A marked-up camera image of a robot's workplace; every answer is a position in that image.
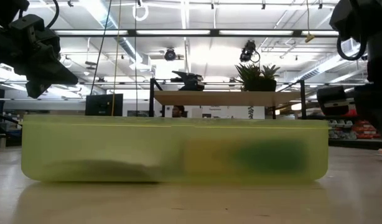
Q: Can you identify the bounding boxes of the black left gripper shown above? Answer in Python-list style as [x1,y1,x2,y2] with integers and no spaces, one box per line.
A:
[0,14,79,99]

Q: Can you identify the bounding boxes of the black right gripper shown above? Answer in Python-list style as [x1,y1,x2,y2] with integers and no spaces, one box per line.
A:
[317,62,382,147]

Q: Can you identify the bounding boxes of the yellow translucent pencil case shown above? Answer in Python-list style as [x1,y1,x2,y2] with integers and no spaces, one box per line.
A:
[21,114,330,184]

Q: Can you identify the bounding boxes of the yellow green crayon box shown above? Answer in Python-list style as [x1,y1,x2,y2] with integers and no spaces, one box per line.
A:
[184,138,307,175]

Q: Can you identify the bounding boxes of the shelf of red bins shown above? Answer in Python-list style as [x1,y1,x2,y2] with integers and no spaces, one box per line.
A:
[327,108,381,141]

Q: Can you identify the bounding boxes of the black monitor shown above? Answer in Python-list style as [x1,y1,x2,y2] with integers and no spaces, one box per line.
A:
[85,93,124,117]

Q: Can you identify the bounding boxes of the person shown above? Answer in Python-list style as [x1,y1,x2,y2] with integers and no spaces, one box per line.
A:
[171,105,186,118]

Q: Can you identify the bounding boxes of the potted succulent plant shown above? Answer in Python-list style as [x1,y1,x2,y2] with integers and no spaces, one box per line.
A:
[234,63,281,93]

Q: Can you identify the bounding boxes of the black stapler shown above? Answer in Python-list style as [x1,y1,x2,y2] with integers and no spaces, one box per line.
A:
[171,70,206,91]

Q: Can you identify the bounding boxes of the wooden shelf riser black legs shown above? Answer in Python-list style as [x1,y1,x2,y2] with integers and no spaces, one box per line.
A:
[149,77,307,120]

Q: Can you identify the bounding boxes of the black overhead beam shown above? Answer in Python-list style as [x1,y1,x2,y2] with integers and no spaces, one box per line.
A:
[52,29,340,37]

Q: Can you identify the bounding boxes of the thin black hanging cable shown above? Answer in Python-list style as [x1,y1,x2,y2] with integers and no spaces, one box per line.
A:
[90,0,113,96]

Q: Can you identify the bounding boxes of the thin yellow hanging cable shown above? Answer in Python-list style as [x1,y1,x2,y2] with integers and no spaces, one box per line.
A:
[111,0,123,116]

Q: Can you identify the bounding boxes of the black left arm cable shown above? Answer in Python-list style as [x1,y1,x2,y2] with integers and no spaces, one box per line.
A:
[46,0,60,29]

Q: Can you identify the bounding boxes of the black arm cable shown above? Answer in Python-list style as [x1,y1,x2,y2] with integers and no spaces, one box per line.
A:
[336,29,368,62]
[46,0,60,29]

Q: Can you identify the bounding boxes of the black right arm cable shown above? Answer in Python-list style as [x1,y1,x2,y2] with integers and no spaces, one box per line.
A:
[336,29,368,62]

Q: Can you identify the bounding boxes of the white hanging ring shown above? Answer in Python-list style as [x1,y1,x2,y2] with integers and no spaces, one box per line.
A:
[131,2,150,22]

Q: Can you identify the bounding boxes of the yellow hanging cord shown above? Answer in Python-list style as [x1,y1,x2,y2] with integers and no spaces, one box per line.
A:
[304,0,315,44]

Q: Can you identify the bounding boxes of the round black ceiling camera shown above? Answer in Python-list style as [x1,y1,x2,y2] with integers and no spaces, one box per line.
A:
[164,47,177,62]

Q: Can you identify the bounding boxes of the black overhead camera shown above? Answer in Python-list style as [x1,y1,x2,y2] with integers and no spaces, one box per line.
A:
[240,39,261,63]

